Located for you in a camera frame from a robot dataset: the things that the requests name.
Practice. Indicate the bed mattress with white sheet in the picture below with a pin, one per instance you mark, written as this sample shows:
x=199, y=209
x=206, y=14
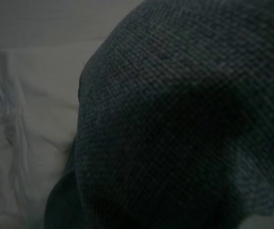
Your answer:
x=43, y=21

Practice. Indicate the grey fabric pillow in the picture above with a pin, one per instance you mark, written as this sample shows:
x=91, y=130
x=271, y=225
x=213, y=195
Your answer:
x=175, y=95

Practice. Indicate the white pillow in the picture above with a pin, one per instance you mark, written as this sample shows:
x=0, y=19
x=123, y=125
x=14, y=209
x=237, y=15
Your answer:
x=36, y=107

